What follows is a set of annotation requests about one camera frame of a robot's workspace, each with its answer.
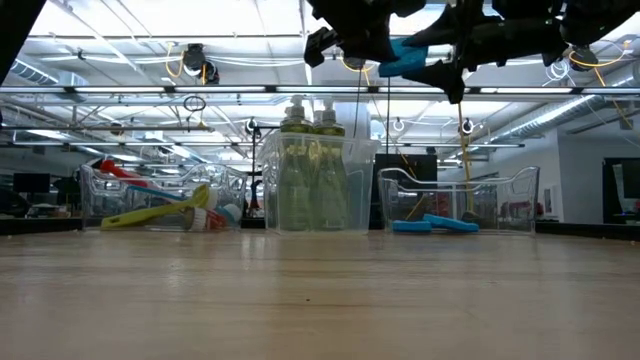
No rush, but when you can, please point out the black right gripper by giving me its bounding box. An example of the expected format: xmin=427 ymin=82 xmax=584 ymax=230
xmin=402 ymin=0 xmax=569 ymax=105

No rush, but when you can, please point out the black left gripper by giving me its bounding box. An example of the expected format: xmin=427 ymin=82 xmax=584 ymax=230
xmin=303 ymin=0 xmax=426 ymax=69

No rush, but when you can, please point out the blue cellulose sponge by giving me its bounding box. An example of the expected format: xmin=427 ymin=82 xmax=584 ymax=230
xmin=391 ymin=219 xmax=433 ymax=234
xmin=378 ymin=37 xmax=430 ymax=79
xmin=423 ymin=213 xmax=481 ymax=234

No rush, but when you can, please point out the yellow soap pump bottle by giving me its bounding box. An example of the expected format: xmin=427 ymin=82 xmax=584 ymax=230
xmin=278 ymin=94 xmax=315 ymax=230
xmin=313 ymin=99 xmax=351 ymax=230

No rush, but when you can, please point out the blue dish brush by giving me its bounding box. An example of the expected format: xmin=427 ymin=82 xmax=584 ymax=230
xmin=124 ymin=184 xmax=244 ymax=226

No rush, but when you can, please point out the yellow-green dish brush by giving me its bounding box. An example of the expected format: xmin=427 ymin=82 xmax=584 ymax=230
xmin=99 ymin=182 xmax=220 ymax=230

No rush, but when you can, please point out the red dish brush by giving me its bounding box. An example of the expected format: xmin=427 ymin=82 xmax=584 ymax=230
xmin=98 ymin=158 xmax=232 ymax=232

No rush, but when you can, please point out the black screen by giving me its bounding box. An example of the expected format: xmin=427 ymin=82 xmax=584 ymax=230
xmin=369 ymin=153 xmax=440 ymax=229

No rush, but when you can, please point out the tall clear plastic bin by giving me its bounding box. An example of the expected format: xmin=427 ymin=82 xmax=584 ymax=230
xmin=257 ymin=130 xmax=382 ymax=236

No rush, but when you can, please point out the black monitor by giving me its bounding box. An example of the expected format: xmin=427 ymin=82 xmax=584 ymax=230
xmin=12 ymin=173 xmax=51 ymax=195

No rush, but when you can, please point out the clear plastic handled tray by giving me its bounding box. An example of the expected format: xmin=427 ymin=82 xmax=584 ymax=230
xmin=78 ymin=163 xmax=250 ymax=232
xmin=378 ymin=166 xmax=541 ymax=236

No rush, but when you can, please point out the black hanging cable loop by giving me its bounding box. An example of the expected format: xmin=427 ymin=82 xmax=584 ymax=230
xmin=182 ymin=95 xmax=207 ymax=114

